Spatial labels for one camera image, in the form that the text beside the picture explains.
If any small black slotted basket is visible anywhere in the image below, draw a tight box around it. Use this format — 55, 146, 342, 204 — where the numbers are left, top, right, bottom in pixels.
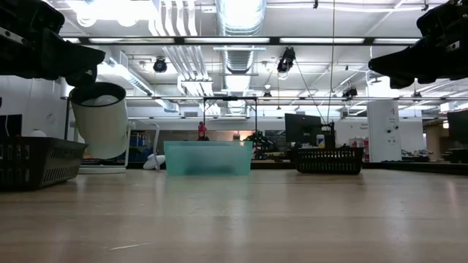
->
291, 145, 366, 175

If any white pillar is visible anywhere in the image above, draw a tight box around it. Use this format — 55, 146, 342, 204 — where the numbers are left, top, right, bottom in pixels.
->
366, 100, 402, 163

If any teal translucent plastic bin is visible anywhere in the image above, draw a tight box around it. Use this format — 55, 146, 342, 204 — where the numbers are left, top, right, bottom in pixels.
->
163, 140, 254, 178

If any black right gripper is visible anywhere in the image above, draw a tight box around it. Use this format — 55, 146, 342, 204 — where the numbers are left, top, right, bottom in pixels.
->
368, 0, 468, 90

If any thin hanging cable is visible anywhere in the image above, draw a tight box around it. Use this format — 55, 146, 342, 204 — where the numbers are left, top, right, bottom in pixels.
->
326, 0, 336, 126

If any red distant object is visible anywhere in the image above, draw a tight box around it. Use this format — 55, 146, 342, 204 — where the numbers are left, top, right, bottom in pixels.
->
197, 121, 209, 142

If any black ceiling spotlight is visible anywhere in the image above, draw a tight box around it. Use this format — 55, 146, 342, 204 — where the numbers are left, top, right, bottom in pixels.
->
341, 86, 359, 100
152, 56, 168, 74

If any black computer monitor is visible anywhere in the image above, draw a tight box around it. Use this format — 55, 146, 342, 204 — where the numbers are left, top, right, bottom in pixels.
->
284, 113, 336, 146

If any black overhead camera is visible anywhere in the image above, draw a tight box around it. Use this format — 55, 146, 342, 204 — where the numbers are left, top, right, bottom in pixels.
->
276, 46, 297, 75

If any large black slotted basket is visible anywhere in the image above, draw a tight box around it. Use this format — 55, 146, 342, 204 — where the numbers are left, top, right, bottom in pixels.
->
0, 136, 89, 192

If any silver ceiling air duct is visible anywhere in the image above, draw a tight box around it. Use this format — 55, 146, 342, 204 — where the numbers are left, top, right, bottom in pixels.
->
215, 0, 268, 75

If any black flat screen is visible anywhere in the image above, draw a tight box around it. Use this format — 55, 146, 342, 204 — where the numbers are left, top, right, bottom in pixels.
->
0, 114, 23, 138

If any dark monitor at room edge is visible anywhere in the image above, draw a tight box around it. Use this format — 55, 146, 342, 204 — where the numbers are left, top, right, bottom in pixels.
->
446, 109, 468, 146

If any white cylindrical lamp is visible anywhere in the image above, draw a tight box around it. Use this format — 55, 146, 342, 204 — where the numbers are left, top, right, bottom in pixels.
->
69, 82, 133, 175

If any black vertical pole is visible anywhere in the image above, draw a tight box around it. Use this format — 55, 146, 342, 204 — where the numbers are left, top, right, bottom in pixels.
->
64, 96, 72, 138

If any black overhead frame bar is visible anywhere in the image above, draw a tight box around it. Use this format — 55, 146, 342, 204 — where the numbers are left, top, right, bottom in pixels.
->
61, 36, 421, 47

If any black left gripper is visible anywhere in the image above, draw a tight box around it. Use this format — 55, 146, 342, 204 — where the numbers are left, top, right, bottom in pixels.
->
0, 0, 107, 88

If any white gadget with loop stand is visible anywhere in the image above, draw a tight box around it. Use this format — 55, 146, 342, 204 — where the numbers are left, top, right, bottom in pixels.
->
126, 120, 167, 171

